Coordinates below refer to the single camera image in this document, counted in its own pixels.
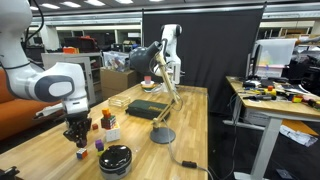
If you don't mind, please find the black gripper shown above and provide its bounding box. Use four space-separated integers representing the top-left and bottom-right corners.
63 112 92 144

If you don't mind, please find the white robot arm foreground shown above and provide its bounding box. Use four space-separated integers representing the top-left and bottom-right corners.
0 0 91 147

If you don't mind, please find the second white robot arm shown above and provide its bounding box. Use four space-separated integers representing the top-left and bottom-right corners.
161 24 182 85

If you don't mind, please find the small Rubik's cube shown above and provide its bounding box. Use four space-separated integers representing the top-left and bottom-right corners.
76 148 88 159

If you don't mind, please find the small red block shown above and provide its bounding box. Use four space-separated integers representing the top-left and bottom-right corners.
92 123 99 130

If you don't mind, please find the violet block on yellow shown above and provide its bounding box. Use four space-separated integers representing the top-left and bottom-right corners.
95 139 104 151

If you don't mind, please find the small yellow block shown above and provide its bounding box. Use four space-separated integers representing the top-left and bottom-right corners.
97 150 105 157

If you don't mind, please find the dark Rubik's cube middle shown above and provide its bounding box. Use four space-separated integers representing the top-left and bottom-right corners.
101 115 116 129

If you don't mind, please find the orange block on stack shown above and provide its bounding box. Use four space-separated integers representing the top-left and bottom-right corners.
102 108 111 119

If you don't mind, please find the black and grey round bowl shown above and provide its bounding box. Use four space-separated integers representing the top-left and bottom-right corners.
99 145 132 180

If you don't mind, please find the clear acrylic box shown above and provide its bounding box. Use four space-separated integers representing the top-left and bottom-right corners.
108 95 131 107

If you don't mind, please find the dark green flat case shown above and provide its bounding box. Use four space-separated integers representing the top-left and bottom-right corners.
125 99 166 120

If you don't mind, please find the stack of colourful plates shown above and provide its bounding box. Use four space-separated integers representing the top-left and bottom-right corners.
140 81 155 90

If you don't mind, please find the pink red cup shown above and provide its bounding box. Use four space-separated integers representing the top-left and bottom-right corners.
144 76 151 84

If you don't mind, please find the computer monitor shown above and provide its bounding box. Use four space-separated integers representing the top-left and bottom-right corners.
255 38 296 78

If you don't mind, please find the white camera bar on wrist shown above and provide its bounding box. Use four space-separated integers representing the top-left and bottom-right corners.
33 103 64 120

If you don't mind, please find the black lamp power cable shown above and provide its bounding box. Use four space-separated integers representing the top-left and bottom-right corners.
162 118 214 180

